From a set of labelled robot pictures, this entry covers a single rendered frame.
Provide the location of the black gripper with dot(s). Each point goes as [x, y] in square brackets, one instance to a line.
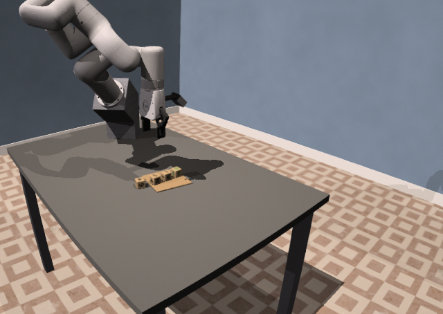
[151, 102]

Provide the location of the tan flat mat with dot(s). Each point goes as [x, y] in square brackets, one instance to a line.
[167, 185]

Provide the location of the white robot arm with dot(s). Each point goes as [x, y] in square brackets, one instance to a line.
[92, 28]

